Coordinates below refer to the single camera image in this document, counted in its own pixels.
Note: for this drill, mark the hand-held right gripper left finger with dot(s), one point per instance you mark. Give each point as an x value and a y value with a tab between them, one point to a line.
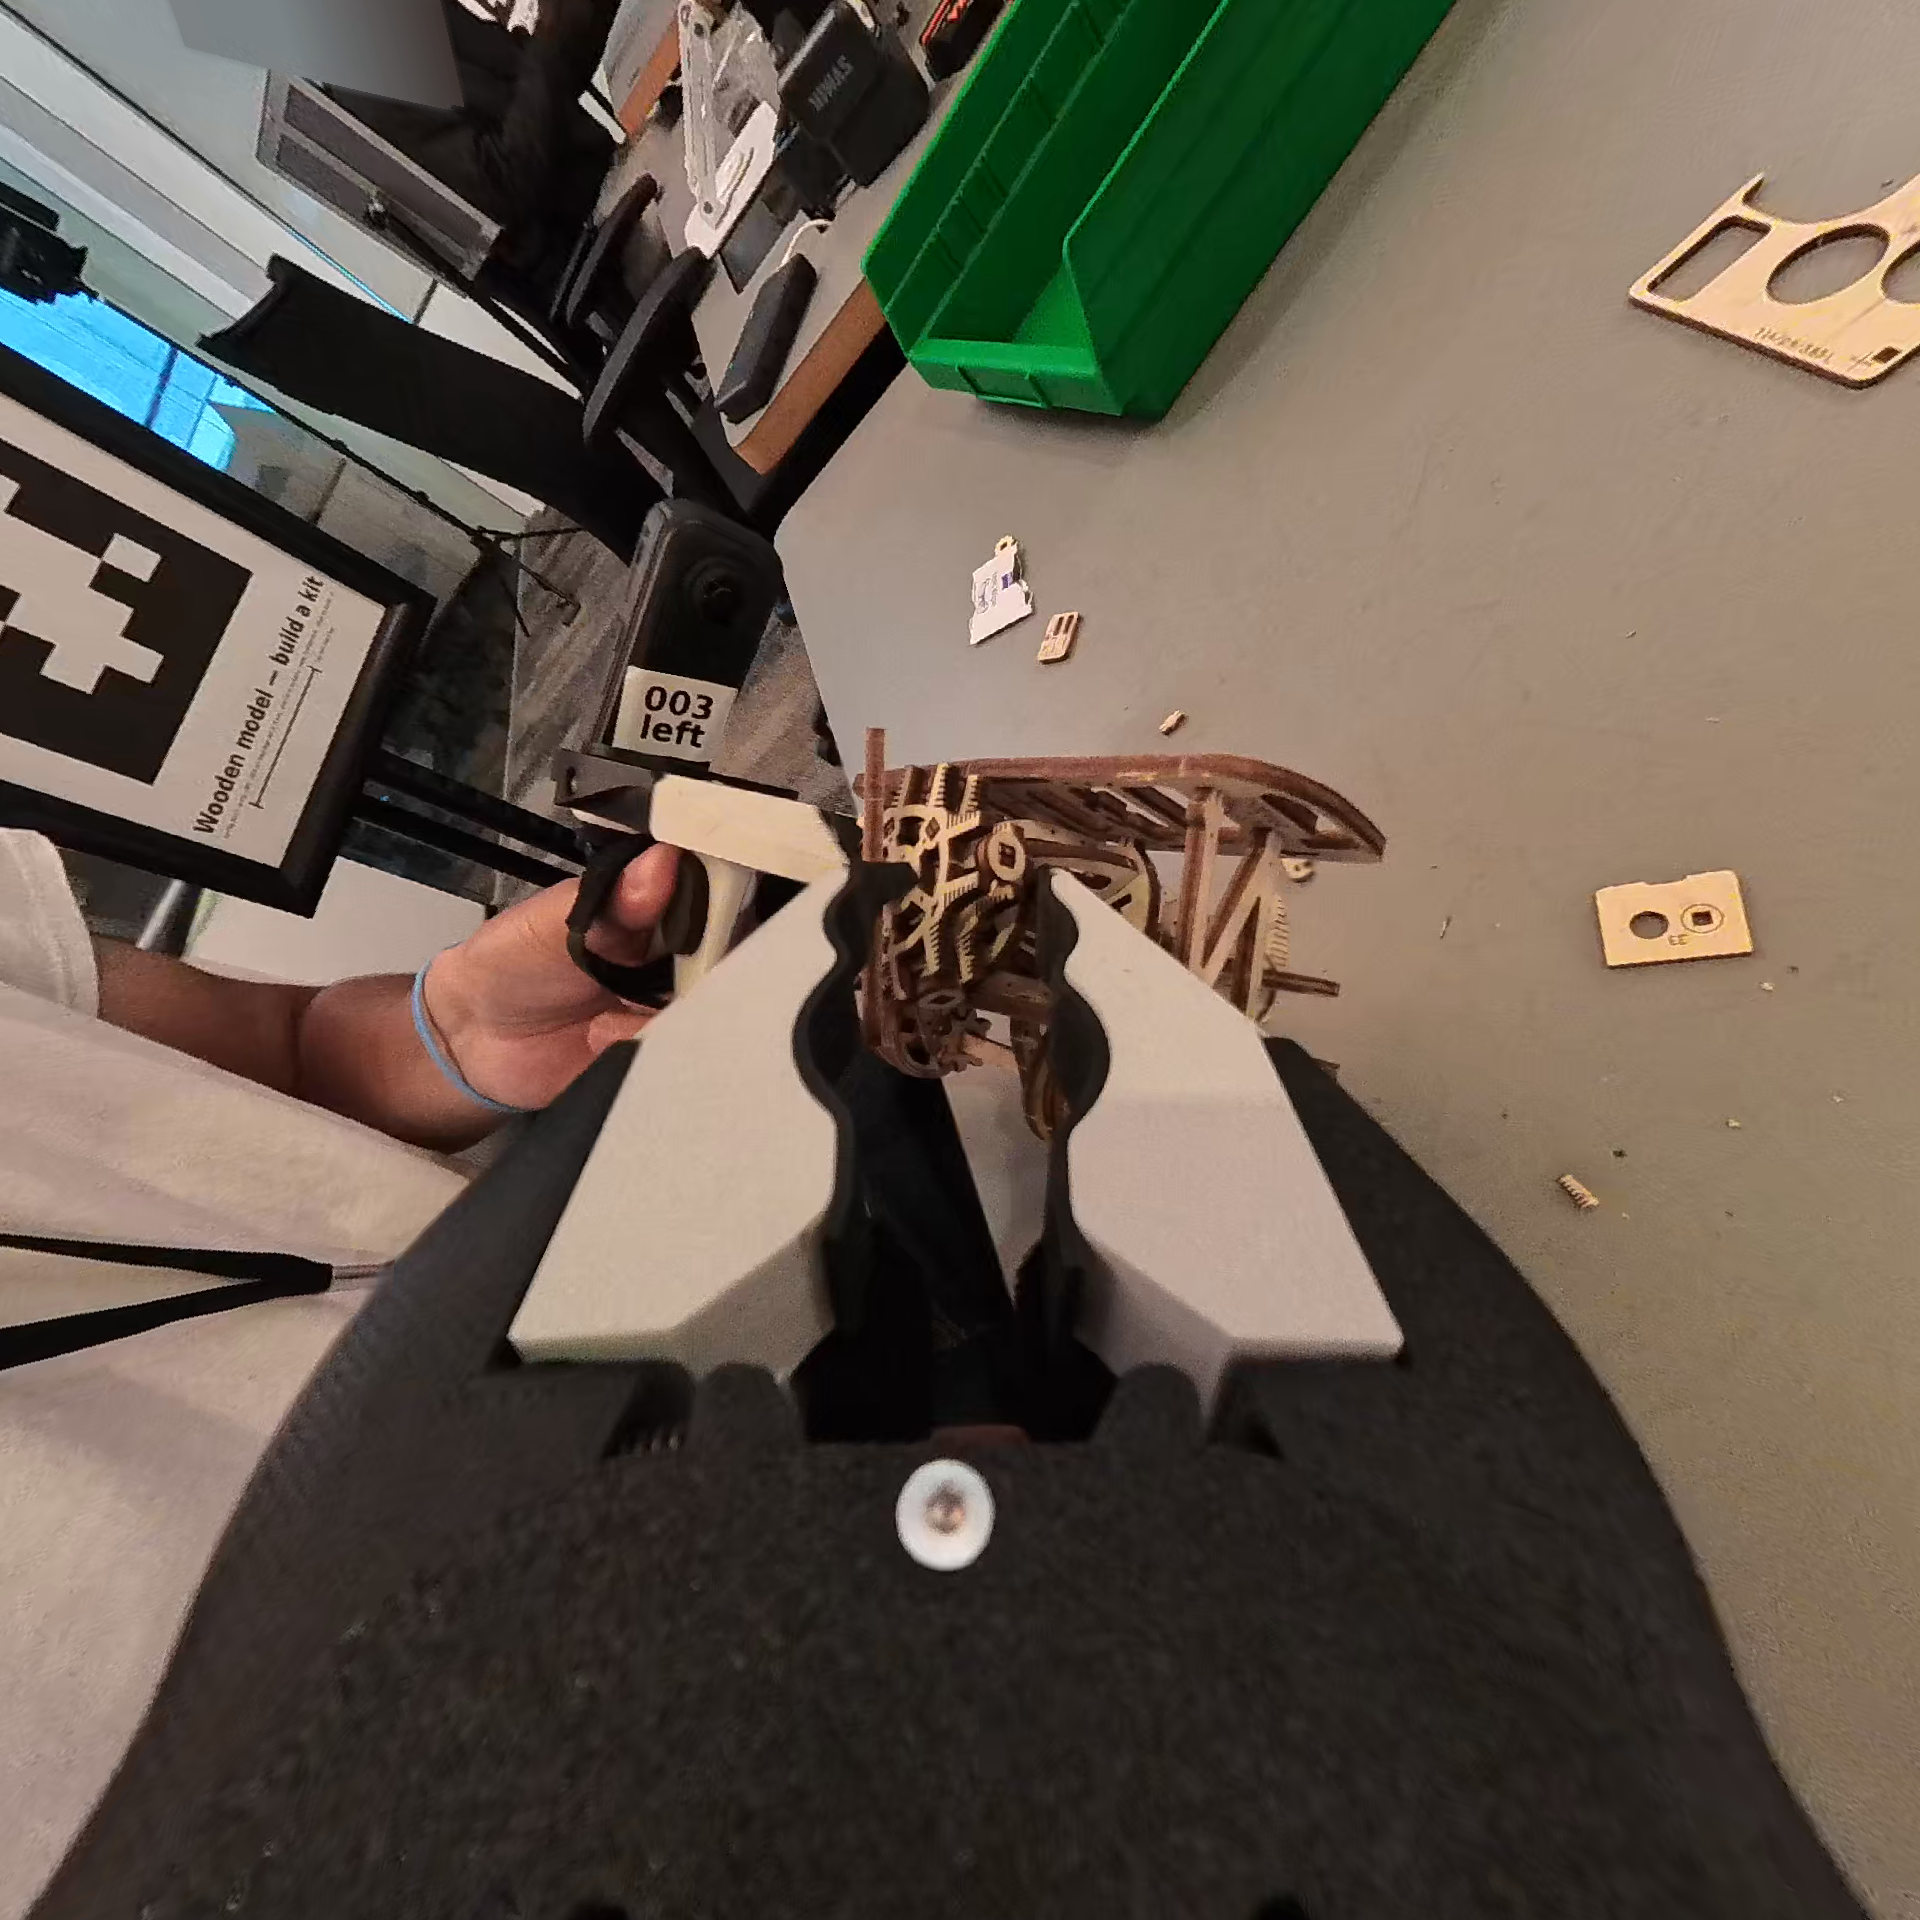
674	1200

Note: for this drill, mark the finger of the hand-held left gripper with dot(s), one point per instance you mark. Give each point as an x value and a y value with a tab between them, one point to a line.
751	829

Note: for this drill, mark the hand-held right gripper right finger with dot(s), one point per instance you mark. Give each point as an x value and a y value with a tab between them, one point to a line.
1244	1200

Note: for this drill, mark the wooden airplane model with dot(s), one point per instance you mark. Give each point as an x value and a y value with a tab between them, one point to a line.
1201	840

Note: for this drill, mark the person's left forearm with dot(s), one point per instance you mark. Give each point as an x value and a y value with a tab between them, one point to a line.
255	1034

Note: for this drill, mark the grey desk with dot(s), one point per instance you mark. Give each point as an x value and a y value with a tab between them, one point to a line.
1500	601

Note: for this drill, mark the person's left hand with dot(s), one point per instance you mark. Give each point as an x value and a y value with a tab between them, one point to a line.
524	990

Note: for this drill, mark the black office chair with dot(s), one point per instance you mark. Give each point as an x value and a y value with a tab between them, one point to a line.
661	360

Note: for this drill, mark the blue wristband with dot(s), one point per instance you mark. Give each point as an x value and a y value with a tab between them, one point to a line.
435	1034

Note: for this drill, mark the black power bank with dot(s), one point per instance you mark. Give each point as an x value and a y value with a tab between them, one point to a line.
764	343

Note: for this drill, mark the white paper scrap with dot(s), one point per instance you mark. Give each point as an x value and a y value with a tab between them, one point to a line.
998	596

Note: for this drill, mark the small metal spring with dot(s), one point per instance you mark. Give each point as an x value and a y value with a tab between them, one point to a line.
1577	1191

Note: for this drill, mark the small slotted wooden piece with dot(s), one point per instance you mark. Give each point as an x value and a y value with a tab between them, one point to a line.
1058	639

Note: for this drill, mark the framed tag sign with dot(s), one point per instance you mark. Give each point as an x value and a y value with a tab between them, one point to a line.
271	690

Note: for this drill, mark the white plastic stand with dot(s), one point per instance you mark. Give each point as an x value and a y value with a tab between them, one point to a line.
728	121

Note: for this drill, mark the square wooden offcut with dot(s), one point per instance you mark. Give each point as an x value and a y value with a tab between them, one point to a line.
1672	918

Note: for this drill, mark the black cardboard box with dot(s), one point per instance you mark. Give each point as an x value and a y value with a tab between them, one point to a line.
855	83

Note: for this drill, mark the large green plastic bin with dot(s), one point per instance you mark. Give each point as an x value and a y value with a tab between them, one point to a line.
1111	195

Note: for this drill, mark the person's white shirt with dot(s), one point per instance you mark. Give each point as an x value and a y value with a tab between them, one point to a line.
151	1500

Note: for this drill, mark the small black red box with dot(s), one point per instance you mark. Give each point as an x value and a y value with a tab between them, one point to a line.
957	30

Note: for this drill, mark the punched wooden part sheet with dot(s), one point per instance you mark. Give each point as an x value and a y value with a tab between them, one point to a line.
1724	284

